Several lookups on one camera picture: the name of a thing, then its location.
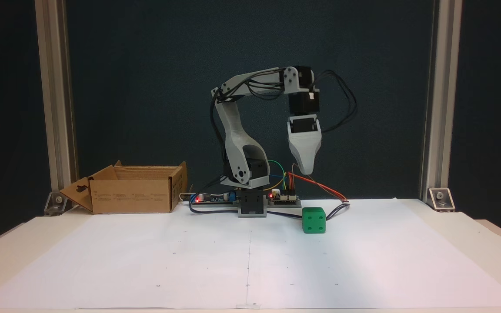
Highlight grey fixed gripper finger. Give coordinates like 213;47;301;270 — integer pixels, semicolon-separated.
287;131;322;176

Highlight blue circuit board red LED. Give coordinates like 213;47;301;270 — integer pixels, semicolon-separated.
189;190;239;208

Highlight yellow jumper wire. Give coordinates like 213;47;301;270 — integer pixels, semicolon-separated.
263;173;287;193

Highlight brown cardboard box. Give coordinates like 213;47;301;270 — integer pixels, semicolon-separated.
59;160;189;215

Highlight green jumper wire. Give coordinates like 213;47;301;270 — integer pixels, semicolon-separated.
268;160;287;192

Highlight orange red wire bundle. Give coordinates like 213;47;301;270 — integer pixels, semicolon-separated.
287;170;350;204

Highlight large white paper sheet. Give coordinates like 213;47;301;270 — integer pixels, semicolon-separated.
0;198;501;310

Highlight aluminium frame post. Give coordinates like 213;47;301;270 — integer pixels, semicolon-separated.
419;0;463;203
34;0;78;206

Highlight aluminium corner bracket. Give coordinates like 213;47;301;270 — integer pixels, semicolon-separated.
427;187;456;213
43;191;69;216

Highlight black power cable bundle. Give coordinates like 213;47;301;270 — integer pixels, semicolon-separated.
187;175;234;214

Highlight circuit board with jumper wires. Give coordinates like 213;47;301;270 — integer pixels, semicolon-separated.
267;190;301;208

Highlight green dice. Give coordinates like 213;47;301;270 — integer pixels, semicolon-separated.
301;206;327;235

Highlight black servo cable loop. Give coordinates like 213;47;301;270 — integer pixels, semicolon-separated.
314;69;358;133

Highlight black cables along arm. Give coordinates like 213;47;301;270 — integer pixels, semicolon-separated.
210;69;287;175

